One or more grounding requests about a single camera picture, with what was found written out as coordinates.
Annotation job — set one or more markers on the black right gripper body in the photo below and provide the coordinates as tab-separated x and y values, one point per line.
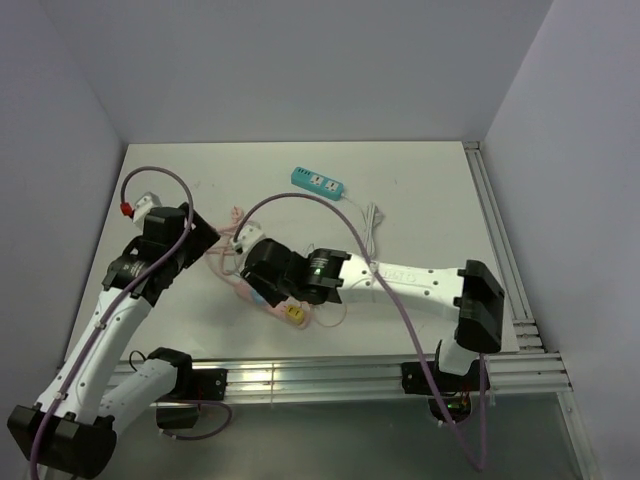
274	294

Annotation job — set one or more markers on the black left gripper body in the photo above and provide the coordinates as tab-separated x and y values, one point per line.
202	239

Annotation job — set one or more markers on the blue charger plug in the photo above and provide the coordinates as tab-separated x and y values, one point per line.
258	300

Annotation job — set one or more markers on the pink power strip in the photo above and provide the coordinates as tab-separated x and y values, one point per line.
244	291

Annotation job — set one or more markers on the yellow charger plug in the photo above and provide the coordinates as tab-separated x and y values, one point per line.
295	315

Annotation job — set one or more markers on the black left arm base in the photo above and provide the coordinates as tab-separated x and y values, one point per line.
178	413

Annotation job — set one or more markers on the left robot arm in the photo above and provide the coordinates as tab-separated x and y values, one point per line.
74	425

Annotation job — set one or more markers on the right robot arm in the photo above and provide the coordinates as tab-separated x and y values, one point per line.
470	297

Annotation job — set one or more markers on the teal power strip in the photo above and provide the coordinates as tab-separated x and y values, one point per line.
317	184

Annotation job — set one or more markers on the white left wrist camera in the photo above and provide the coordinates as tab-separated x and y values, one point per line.
137	211

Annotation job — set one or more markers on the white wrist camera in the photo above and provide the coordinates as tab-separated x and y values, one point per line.
248	237
137	211

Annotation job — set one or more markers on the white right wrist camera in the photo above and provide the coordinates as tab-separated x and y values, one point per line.
248	237

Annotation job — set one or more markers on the aluminium frame rail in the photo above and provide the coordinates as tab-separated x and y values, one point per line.
377	377

